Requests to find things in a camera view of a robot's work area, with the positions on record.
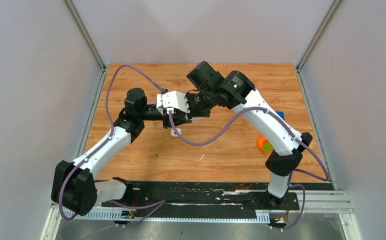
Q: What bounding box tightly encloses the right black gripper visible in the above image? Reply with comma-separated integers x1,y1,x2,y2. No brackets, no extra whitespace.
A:
178,87,216,120

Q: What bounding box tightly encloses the white gold earbud case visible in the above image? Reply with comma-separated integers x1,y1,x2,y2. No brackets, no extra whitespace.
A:
170,128,182,138

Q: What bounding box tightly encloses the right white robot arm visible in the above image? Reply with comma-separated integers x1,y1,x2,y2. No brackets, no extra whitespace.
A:
186,61,313,209

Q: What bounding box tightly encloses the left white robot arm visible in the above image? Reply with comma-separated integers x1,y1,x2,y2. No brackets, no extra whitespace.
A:
51,87,194,220

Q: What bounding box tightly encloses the green building block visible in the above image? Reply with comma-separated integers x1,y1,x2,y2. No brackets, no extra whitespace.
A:
261,142,273,154

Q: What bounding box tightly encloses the blue object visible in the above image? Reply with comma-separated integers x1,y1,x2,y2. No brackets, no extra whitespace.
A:
276,111,285,120

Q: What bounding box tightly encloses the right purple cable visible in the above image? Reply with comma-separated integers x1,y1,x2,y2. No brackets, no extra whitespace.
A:
168,106,331,232

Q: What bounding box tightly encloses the orange ring toy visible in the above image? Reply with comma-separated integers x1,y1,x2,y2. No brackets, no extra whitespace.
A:
256,135,268,155

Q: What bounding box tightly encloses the white slotted cable duct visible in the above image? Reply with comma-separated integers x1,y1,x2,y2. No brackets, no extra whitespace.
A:
62,210,271,224

